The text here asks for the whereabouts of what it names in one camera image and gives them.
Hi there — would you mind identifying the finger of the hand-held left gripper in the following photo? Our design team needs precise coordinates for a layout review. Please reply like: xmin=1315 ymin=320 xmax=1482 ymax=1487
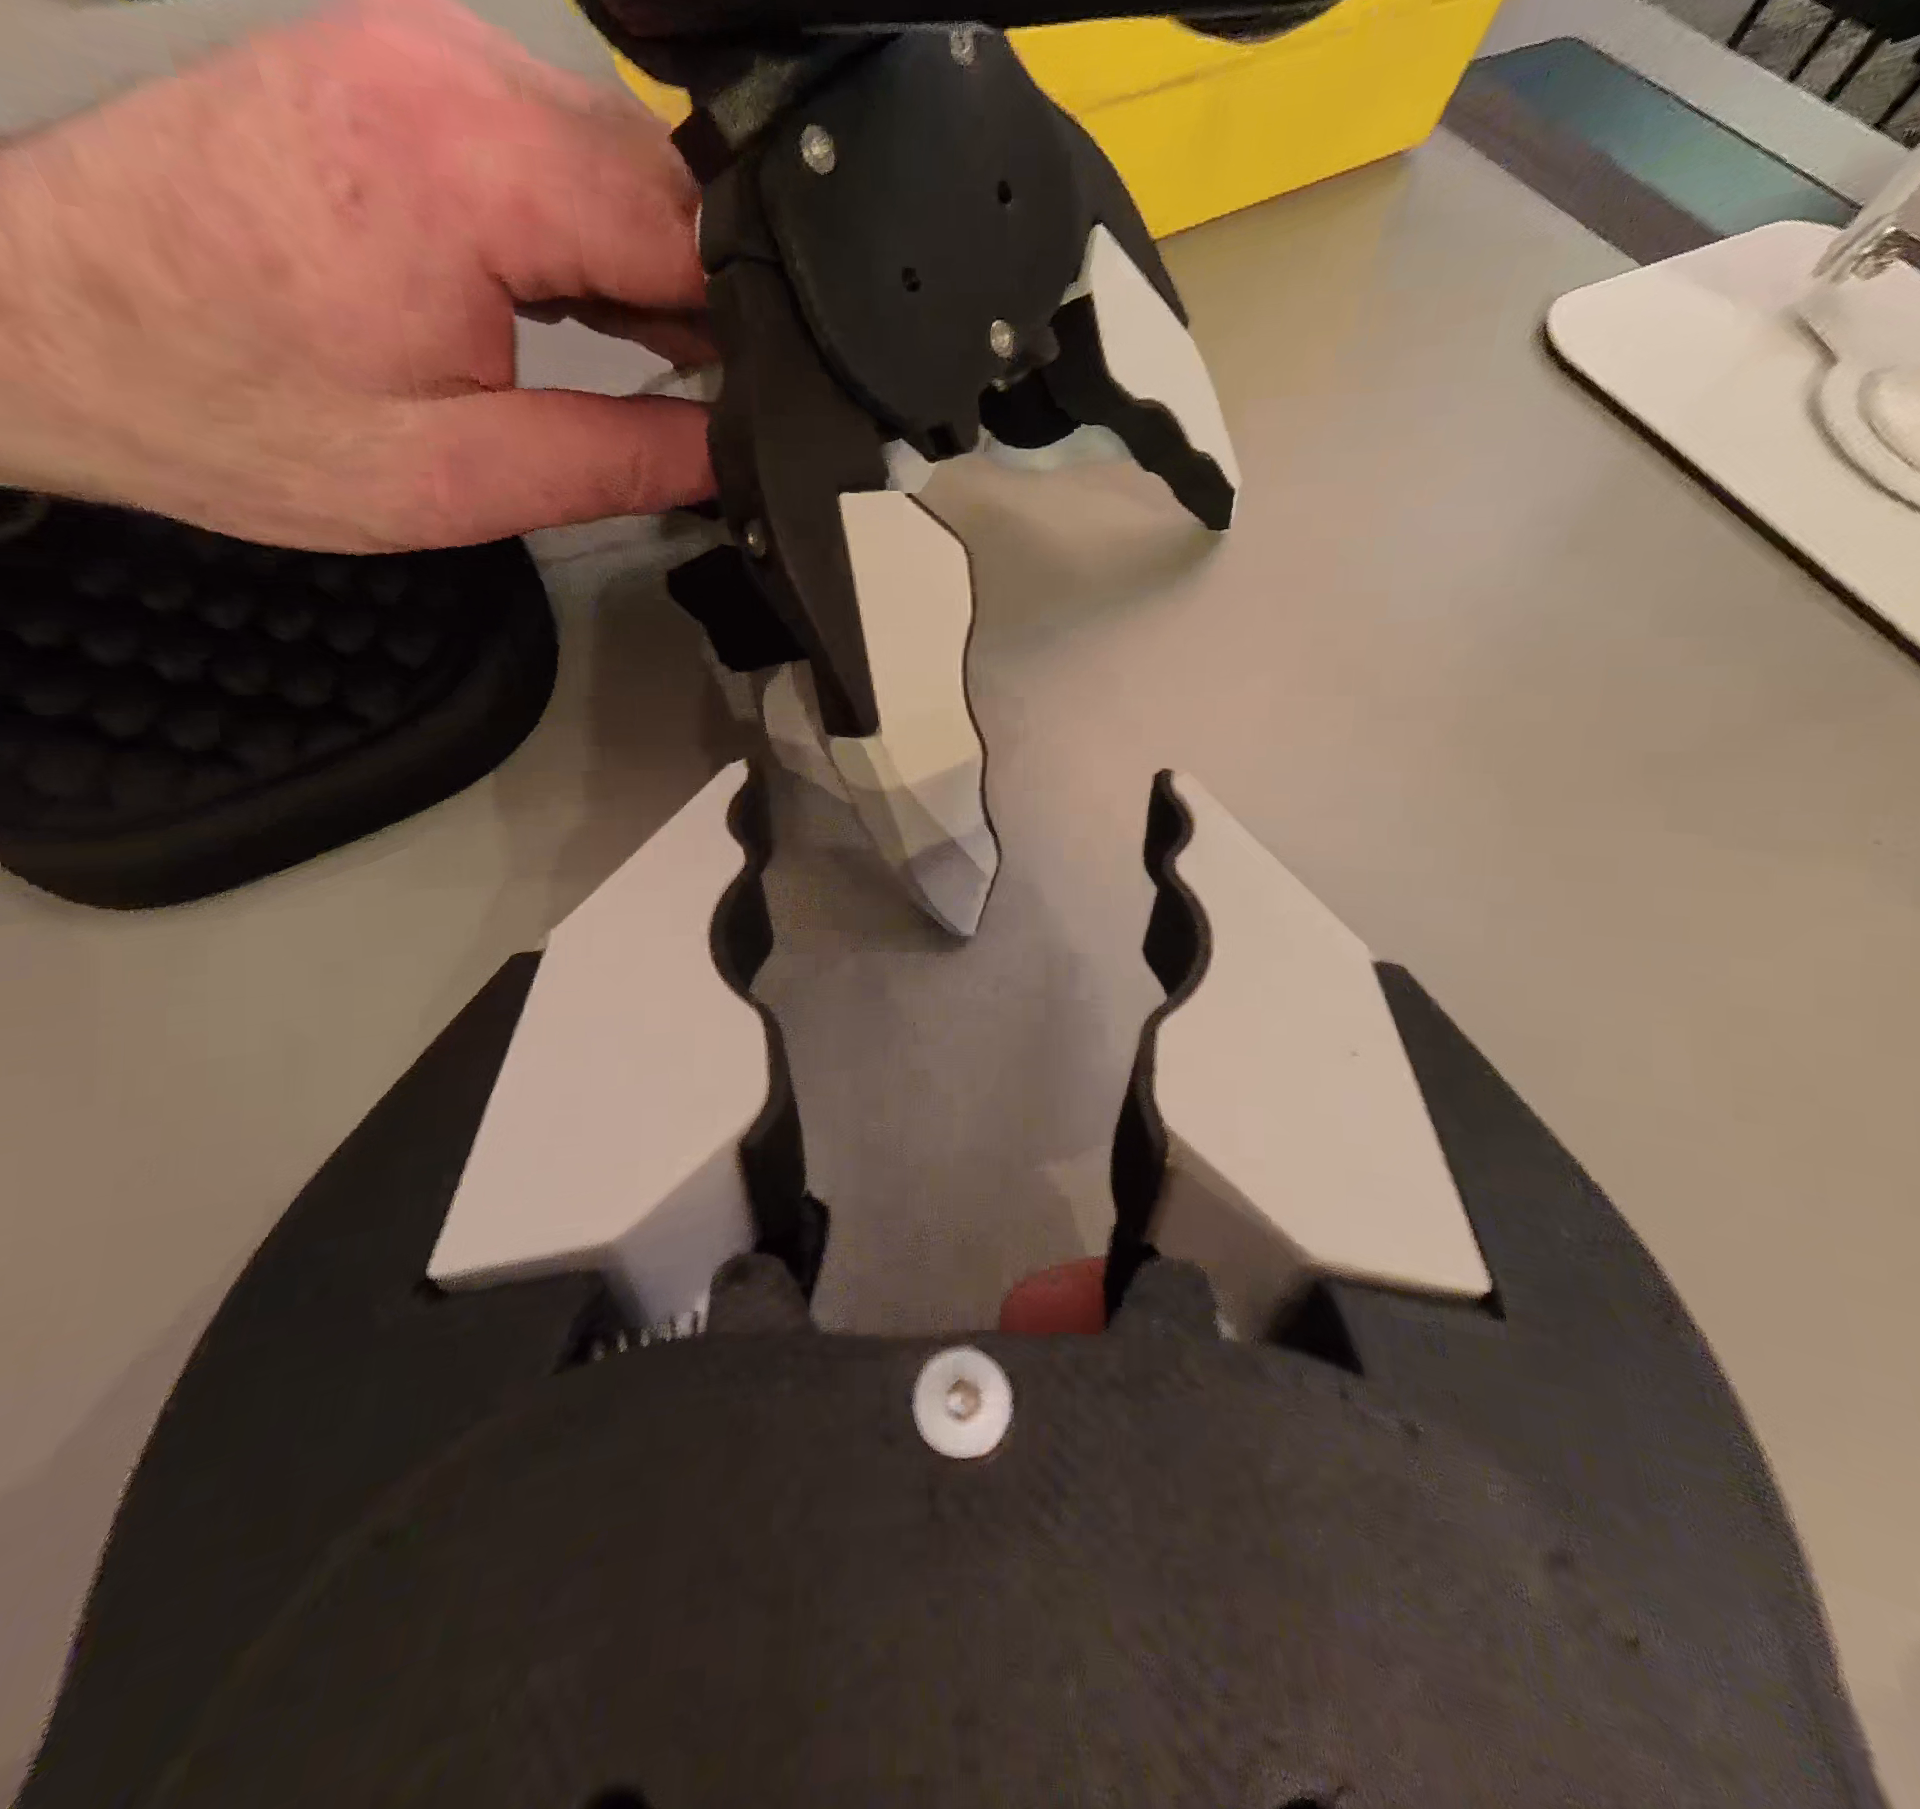
xmin=756 ymin=486 xmax=1002 ymax=942
xmin=1050 ymin=224 xmax=1244 ymax=534

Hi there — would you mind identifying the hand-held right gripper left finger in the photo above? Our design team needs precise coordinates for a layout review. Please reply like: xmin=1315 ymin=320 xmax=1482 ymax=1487
xmin=427 ymin=764 xmax=829 ymax=1310

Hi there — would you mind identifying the black mesh object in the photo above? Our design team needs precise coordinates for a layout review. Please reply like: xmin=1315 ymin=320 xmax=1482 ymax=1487
xmin=0 ymin=490 xmax=561 ymax=912

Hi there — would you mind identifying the black panel on white stand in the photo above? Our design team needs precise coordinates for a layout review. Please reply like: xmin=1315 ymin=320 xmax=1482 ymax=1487
xmin=1544 ymin=136 xmax=1920 ymax=671

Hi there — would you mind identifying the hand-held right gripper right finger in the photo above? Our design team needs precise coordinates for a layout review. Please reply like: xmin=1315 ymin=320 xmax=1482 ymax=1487
xmin=1106 ymin=771 xmax=1494 ymax=1338

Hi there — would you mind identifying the yellow plastic bin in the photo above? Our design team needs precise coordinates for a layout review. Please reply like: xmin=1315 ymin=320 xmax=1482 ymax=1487
xmin=545 ymin=0 xmax=1569 ymax=240

